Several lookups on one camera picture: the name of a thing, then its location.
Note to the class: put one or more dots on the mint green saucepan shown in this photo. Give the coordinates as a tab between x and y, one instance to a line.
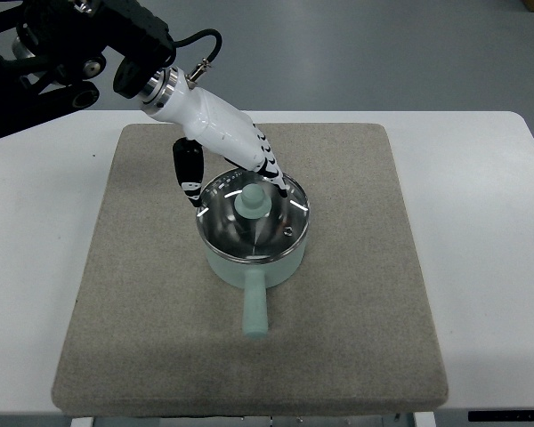
254	278

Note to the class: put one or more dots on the grey felt mat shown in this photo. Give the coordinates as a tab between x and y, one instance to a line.
154	332

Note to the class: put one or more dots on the glass lid with green knob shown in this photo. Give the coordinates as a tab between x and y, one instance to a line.
243	218

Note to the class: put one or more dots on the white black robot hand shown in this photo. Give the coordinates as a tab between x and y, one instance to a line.
208	122

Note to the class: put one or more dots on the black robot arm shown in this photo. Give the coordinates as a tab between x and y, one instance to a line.
64	42

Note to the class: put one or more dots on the black table control panel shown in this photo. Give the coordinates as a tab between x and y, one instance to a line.
505	416

